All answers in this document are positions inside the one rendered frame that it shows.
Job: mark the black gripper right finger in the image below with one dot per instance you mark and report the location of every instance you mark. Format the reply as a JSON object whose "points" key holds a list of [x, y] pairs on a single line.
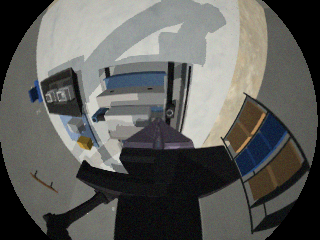
{"points": [[171, 138]]}

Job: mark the yellow rectangular block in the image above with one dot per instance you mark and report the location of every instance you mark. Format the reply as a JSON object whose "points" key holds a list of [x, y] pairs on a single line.
{"points": [[85, 142]]}

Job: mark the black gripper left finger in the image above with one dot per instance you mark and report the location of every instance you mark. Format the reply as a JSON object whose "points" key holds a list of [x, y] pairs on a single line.
{"points": [[145, 138]]}

